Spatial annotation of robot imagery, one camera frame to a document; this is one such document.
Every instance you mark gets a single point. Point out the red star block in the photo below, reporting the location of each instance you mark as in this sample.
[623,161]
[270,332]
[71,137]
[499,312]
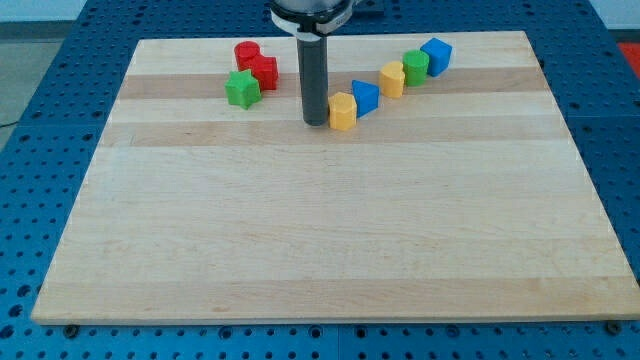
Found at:
[265,70]

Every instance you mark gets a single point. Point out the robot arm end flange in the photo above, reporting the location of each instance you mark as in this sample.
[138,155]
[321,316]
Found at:
[310,20]

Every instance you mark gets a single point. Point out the green star block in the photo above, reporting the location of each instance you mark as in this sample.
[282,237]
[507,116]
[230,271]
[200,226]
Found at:
[242,89]

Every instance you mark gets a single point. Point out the yellow hexagon block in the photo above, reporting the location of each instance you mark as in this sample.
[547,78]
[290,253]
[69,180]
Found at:
[342,111]

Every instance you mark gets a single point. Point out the blue triangle block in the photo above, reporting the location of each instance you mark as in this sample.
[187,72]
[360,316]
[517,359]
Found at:
[366,96]

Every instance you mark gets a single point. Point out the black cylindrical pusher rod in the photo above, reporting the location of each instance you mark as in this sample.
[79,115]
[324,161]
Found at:
[313,75]

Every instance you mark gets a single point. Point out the yellow heart block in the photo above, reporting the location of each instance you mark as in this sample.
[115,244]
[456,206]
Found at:
[392,80]

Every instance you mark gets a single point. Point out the wooden board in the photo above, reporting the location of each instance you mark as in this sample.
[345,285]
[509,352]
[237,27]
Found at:
[465,200]

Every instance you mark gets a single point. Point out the red cylinder block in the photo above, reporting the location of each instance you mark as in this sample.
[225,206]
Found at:
[245,52]

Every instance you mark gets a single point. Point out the green cylinder block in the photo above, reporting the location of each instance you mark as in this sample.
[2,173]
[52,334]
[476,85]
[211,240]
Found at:
[415,66]

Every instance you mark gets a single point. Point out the blue cube block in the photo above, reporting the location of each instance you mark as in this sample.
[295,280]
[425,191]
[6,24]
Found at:
[439,53]

